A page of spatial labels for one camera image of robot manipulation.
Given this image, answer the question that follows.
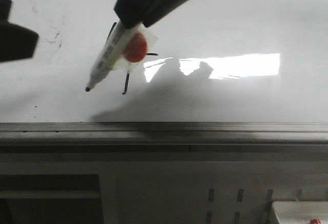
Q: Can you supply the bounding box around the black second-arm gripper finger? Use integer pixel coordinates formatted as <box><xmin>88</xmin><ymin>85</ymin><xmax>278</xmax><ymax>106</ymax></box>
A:
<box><xmin>1</xmin><ymin>0</ymin><xmax>39</xmax><ymax>62</ymax></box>

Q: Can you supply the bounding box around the white black-tipped whiteboard marker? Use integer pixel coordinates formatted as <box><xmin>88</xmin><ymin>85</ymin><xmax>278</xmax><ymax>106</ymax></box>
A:
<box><xmin>85</xmin><ymin>21</ymin><xmax>141</xmax><ymax>92</ymax></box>

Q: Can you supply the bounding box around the white perforated pegboard panel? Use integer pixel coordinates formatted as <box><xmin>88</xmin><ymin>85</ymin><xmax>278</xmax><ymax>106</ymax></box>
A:
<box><xmin>1</xmin><ymin>162</ymin><xmax>327</xmax><ymax>223</ymax></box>

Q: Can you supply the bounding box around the red item in bin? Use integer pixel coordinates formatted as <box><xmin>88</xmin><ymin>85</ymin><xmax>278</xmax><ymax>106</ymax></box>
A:
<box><xmin>310</xmin><ymin>219</ymin><xmax>321</xmax><ymax>224</ymax></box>

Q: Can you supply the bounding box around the white whiteboard with aluminium frame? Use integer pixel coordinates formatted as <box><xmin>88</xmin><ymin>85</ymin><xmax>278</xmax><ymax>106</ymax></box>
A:
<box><xmin>1</xmin><ymin>0</ymin><xmax>327</xmax><ymax>145</ymax></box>

